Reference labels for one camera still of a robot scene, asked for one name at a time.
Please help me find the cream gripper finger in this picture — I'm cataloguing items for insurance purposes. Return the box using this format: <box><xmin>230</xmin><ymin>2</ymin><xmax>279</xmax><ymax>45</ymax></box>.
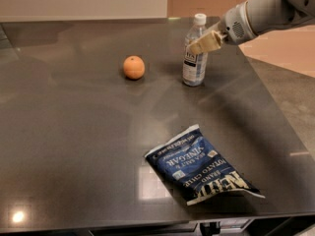
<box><xmin>187</xmin><ymin>30</ymin><xmax>226</xmax><ymax>55</ymax></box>

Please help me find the clear blue plastic water bottle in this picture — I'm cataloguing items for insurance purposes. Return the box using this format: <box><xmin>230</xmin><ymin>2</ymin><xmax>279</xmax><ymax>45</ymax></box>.
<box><xmin>182</xmin><ymin>14</ymin><xmax>208</xmax><ymax>87</ymax></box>

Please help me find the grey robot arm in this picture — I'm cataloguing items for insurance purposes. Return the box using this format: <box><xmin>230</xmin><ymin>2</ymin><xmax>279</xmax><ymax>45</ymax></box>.
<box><xmin>188</xmin><ymin>0</ymin><xmax>315</xmax><ymax>54</ymax></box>

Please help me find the orange fruit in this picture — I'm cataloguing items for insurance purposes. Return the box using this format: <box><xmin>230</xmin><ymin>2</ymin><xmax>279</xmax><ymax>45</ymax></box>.
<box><xmin>123</xmin><ymin>56</ymin><xmax>145</xmax><ymax>80</ymax></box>

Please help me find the blue potato chip bag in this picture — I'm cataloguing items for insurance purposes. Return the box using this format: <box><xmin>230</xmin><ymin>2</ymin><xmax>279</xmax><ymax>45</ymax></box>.
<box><xmin>145</xmin><ymin>124</ymin><xmax>264</xmax><ymax>206</ymax></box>

